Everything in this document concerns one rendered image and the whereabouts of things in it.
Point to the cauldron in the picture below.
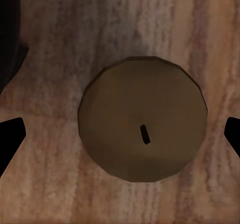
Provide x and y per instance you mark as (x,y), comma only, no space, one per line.
(12,54)

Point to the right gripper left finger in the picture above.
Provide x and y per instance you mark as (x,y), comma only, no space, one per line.
(12,134)

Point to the pillar candle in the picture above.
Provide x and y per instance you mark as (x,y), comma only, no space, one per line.
(142,119)

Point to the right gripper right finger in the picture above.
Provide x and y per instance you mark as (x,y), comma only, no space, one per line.
(232,133)

